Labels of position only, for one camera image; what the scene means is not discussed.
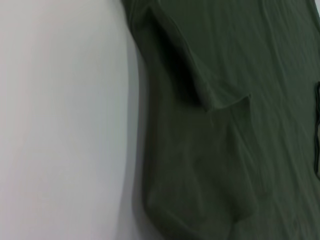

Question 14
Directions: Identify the dark green t-shirt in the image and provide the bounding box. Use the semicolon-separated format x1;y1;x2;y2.
119;0;320;240

